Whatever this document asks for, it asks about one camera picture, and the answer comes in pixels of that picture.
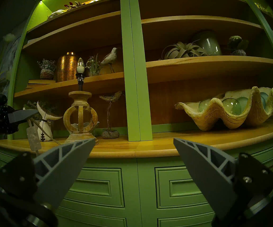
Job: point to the right gripper gray right finger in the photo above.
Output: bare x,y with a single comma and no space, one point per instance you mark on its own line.
212,176

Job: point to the right gripper gray left finger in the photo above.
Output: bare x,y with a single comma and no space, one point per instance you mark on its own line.
56,172

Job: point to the white whale tail figurine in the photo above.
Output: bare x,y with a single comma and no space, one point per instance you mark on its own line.
45,132

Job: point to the stack of old books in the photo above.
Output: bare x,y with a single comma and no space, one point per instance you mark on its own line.
40,82

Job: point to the carved wooden table lamp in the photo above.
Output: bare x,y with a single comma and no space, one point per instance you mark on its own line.
80,134

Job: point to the small plant in woven pot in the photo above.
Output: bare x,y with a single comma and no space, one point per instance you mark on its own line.
46,74

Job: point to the giant clam shell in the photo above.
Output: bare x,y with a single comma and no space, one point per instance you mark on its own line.
221,117

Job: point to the brown long-legged bird figurine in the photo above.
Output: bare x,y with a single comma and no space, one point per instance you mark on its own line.
110,134

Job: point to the copper metal vase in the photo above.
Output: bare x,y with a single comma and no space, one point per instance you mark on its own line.
66,68

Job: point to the teal frosted glass ball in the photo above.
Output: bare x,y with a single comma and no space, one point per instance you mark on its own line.
264,97
244,101

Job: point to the white flowers in glass vase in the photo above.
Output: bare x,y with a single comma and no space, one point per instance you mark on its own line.
93,68

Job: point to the shorebird figurine on stone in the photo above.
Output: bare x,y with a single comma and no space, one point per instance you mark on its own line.
109,58

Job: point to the clear glass dish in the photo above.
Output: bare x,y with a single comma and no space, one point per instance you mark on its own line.
56,14

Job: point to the green cabinet with wooden shelves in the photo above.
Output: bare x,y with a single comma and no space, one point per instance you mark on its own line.
136,87

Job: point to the red leafed plant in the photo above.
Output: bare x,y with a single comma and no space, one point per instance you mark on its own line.
73,5

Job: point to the small plant in glass pot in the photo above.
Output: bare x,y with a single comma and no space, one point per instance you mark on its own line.
238,52

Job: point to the pale air plant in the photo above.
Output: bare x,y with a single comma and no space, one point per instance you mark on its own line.
183,51

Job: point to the green ceramic vase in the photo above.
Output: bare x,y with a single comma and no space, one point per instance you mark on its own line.
208,43

